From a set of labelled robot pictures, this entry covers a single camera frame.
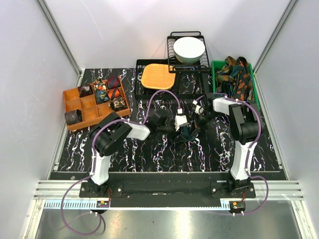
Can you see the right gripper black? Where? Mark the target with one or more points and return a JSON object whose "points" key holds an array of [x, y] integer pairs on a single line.
{"points": [[198, 119]]}

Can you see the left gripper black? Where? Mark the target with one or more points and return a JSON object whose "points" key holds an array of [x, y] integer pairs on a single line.
{"points": [[178, 139]]}

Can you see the dark green tie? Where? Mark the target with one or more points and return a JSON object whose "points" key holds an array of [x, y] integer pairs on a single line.
{"points": [[186, 134]]}

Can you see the brown blue tie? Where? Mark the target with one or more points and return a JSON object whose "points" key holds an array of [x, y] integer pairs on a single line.
{"points": [[73, 117]]}

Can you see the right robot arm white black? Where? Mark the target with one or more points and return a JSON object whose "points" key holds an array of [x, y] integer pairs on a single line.
{"points": [[245, 128]]}

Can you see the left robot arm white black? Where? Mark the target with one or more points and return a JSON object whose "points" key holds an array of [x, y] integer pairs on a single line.
{"points": [[108, 135]]}

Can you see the navy tie orange flowers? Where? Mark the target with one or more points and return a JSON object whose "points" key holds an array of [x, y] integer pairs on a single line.
{"points": [[244, 86]]}

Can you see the brown teal patterned tie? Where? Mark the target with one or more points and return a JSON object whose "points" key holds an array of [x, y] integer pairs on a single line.
{"points": [[226, 77]]}

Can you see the green plastic bin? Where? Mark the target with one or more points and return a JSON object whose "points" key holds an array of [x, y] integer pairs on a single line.
{"points": [[219, 64]]}

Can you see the orange woven pot holder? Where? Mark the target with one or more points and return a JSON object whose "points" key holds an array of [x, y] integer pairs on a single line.
{"points": [[157, 77]]}

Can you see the rolled beige patterned tie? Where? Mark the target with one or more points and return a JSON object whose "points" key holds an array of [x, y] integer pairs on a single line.
{"points": [[118, 104]]}

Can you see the white bowl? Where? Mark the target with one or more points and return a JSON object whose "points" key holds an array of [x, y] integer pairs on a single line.
{"points": [[188, 50]]}

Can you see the rolled navy orange striped tie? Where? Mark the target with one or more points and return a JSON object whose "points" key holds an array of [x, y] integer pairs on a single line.
{"points": [[115, 93]]}

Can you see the rolled maroon striped tie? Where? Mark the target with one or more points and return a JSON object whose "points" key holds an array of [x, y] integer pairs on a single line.
{"points": [[113, 82]]}

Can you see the rolled blue paisley tie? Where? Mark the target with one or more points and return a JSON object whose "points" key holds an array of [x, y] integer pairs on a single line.
{"points": [[101, 97]]}

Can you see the orange wooden divided box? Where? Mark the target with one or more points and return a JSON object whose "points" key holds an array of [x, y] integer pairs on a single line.
{"points": [[92, 113]]}

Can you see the rolled colourful floral tie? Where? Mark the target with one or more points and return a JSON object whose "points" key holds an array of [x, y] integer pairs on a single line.
{"points": [[100, 86]]}

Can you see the rolled dark floral tie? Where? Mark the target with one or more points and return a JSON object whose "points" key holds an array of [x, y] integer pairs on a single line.
{"points": [[85, 90]]}

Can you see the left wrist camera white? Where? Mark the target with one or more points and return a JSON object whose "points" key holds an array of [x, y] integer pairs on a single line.
{"points": [[180, 121]]}

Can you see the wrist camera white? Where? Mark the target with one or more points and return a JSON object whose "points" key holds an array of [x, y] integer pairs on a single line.
{"points": [[180, 121], [198, 109]]}

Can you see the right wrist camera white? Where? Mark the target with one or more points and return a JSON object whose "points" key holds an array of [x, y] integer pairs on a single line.
{"points": [[198, 109]]}

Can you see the black wire tray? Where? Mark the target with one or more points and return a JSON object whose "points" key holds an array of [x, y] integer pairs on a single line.
{"points": [[186, 86]]}

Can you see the black wire dish rack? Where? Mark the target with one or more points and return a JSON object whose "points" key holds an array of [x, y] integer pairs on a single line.
{"points": [[201, 66]]}

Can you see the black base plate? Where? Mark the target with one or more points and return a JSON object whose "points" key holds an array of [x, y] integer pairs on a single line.
{"points": [[166, 190]]}

